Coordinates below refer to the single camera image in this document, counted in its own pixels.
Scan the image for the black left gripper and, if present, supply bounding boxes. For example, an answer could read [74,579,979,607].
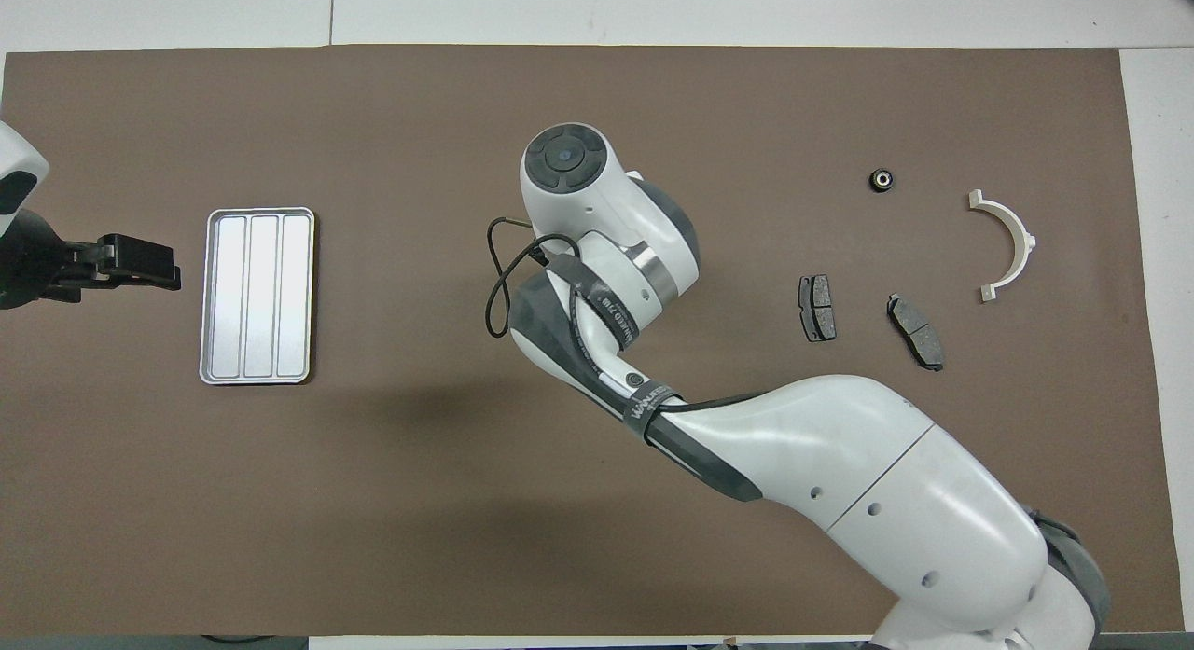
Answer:
[0,207,184,311]

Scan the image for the silver metal tray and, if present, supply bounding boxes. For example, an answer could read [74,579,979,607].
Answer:
[199,207,316,386]

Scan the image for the brown table mat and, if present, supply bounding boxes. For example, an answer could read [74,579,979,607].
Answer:
[0,44,1186,637]

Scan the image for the dark rectangular brake pad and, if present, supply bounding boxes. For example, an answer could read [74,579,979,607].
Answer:
[798,274,838,343]

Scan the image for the dark angled brake pad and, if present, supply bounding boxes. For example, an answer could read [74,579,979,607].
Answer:
[885,293,946,372]

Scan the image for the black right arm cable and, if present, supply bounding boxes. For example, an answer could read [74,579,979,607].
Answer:
[485,216,780,418]

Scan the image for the black printed cable strap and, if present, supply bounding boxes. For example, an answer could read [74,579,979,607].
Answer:
[622,374,683,442]
[548,256,646,350]

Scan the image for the white semicircular bracket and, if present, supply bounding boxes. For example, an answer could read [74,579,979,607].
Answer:
[967,189,1037,303]

